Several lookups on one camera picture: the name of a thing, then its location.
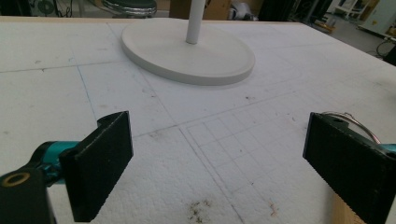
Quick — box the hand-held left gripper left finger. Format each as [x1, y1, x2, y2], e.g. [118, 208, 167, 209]
[38, 110, 134, 222]

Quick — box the black computer tower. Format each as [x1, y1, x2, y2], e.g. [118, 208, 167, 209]
[29, 0, 75, 17]

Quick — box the white coat rack stand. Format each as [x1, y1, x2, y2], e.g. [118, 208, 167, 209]
[120, 0, 256, 87]

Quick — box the light grey bundle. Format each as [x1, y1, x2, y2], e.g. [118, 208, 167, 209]
[231, 1, 260, 21]

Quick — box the white foam mat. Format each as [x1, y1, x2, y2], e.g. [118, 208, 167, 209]
[0, 21, 396, 224]

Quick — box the white cabinet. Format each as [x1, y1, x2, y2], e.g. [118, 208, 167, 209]
[359, 0, 396, 35]

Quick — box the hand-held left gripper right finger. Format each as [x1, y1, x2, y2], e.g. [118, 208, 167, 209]
[303, 111, 396, 224]

